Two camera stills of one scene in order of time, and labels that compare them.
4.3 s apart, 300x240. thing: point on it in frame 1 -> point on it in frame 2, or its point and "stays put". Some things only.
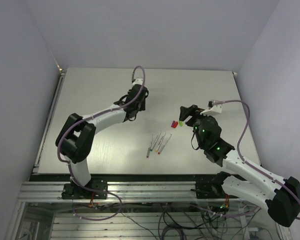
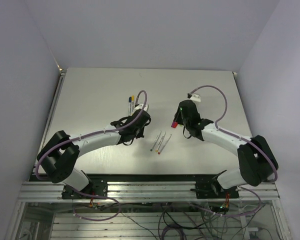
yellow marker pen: x=158 y=146 stays put
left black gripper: x=143 y=108 -> x=140 y=134
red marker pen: x=163 y=145 stays put
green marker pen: x=154 y=144 stays put
